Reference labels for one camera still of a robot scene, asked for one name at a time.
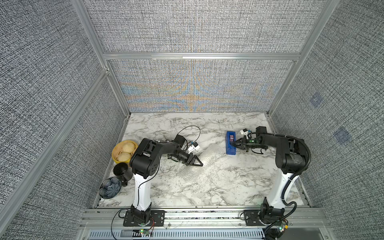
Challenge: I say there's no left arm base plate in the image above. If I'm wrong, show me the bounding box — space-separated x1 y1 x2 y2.
123 210 166 227

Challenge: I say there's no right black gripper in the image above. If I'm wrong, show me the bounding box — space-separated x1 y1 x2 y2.
230 136 265 152

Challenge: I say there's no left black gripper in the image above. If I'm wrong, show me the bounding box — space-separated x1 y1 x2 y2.
173 151 202 167

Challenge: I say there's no black cylindrical vase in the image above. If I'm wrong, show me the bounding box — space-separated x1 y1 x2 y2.
113 163 133 187

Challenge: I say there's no aluminium front rail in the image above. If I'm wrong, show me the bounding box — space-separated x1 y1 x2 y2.
76 207 337 240

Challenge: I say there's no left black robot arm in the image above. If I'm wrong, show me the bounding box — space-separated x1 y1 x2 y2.
130 135 204 224

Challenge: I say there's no yellow round vase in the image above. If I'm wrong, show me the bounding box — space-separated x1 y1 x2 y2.
112 140 138 164

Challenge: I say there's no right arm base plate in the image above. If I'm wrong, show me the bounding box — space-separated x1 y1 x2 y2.
243 210 269 227

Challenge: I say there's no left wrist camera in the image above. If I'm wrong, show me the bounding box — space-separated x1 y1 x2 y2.
188 142 200 154

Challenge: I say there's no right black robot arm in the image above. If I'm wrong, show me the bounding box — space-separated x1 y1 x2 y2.
229 126 311 226

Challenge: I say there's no white ribbed ceramic vase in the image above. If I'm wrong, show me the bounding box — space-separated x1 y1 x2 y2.
200 152 230 174

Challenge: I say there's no blue tape dispenser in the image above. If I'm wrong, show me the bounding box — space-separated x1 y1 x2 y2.
226 131 236 156

